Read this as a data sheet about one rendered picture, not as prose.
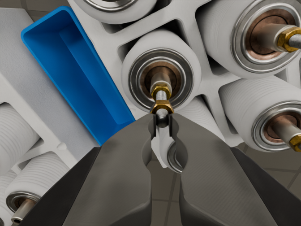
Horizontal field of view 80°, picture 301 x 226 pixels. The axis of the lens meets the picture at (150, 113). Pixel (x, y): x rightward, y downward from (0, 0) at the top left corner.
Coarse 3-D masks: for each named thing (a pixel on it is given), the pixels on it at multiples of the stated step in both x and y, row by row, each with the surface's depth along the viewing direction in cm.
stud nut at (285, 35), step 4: (292, 28) 15; (296, 28) 14; (300, 28) 14; (284, 32) 15; (288, 32) 14; (292, 32) 14; (296, 32) 14; (300, 32) 14; (280, 36) 15; (284, 36) 15; (288, 36) 15; (280, 40) 15; (284, 40) 15; (288, 40) 15; (280, 44) 15; (284, 44) 15; (288, 44) 15; (284, 48) 15; (288, 48) 15; (292, 48) 15; (296, 48) 15
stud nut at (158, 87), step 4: (156, 84) 17; (160, 84) 18; (164, 84) 18; (156, 88) 17; (160, 88) 17; (164, 88) 17; (168, 88) 18; (152, 92) 17; (156, 92) 17; (168, 92) 17; (152, 96) 17; (168, 96) 17
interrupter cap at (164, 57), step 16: (160, 48) 19; (144, 64) 20; (160, 64) 20; (176, 64) 20; (128, 80) 21; (144, 80) 21; (176, 80) 21; (192, 80) 20; (144, 96) 21; (176, 96) 21
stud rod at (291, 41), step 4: (292, 36) 14; (296, 36) 14; (300, 36) 14; (292, 40) 14; (296, 40) 14; (300, 40) 14; (292, 44) 14; (296, 44) 14; (300, 44) 14; (300, 48) 14
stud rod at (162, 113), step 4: (160, 92) 17; (164, 92) 17; (156, 96) 17; (160, 96) 16; (164, 96) 16; (156, 112) 14; (160, 112) 13; (164, 112) 13; (156, 116) 13; (160, 116) 13; (164, 116) 13; (156, 120) 13; (160, 120) 13; (164, 120) 13; (168, 120) 13; (156, 124) 13; (160, 124) 13; (164, 124) 13
